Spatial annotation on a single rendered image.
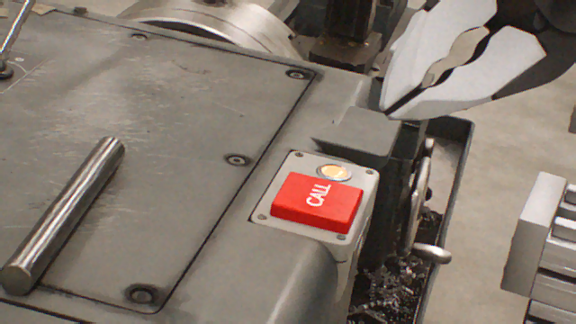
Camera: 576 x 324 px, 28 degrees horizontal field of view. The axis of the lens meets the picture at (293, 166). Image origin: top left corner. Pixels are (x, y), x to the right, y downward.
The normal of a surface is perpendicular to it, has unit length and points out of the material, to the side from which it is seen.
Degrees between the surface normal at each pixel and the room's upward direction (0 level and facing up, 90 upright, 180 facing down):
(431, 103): 102
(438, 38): 60
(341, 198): 0
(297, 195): 0
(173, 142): 0
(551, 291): 90
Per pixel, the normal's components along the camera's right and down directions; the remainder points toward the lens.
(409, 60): -0.43, -0.15
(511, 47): 0.27, -0.04
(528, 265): -0.35, 0.37
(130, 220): 0.15, -0.88
